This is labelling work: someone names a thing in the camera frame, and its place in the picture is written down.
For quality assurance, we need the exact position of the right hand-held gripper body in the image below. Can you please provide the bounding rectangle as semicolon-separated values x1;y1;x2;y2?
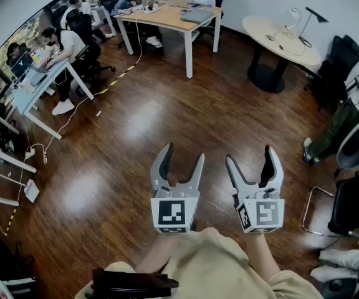
232;186;285;234

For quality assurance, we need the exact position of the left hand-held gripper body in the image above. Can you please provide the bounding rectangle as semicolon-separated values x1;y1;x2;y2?
150;179;201;234

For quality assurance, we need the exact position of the person's left forearm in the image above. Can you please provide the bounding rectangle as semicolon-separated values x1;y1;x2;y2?
135;232;182;273

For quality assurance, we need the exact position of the person's right forearm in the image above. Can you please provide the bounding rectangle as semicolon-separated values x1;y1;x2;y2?
244;232;282;282

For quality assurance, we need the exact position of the person's beige shirt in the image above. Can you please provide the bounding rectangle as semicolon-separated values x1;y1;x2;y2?
75;227;323;299

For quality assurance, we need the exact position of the black chest-mounted device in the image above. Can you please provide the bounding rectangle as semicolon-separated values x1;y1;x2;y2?
91;268;180;298

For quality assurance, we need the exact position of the grey shell chair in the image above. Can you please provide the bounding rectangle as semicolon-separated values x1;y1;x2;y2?
333;122;359;179

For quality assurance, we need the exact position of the yellow black hazard tape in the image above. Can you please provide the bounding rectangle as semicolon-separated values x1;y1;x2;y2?
100;64;136;95
6;206;19;237

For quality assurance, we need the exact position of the round beige table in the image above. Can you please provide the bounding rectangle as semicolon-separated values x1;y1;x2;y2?
241;14;323;95

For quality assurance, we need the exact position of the light blue desk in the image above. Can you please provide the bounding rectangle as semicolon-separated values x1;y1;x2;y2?
11;50;95;140

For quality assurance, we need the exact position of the grey laptop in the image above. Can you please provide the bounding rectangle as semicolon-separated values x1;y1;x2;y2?
26;64;48;87

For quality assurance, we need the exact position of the wooden desk with white legs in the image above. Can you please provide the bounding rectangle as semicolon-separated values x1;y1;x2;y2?
113;2;223;80

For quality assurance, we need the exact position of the grey laptop sleeve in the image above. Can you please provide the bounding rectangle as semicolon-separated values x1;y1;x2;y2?
180;7;214;24

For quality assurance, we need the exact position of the black desk lamp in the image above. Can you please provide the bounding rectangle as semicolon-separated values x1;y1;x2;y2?
297;6;330;49

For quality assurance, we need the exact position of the dark laptop with lid logo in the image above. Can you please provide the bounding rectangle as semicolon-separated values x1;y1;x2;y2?
10;51;34;80

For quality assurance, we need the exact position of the dark framed window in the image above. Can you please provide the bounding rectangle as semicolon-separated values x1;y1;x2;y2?
0;11;48;105

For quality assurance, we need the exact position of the black chair with chrome frame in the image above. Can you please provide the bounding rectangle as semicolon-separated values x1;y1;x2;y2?
300;157;359;239

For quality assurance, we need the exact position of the white floor cable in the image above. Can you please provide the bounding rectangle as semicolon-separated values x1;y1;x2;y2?
42;12;143;156
0;166;24;237

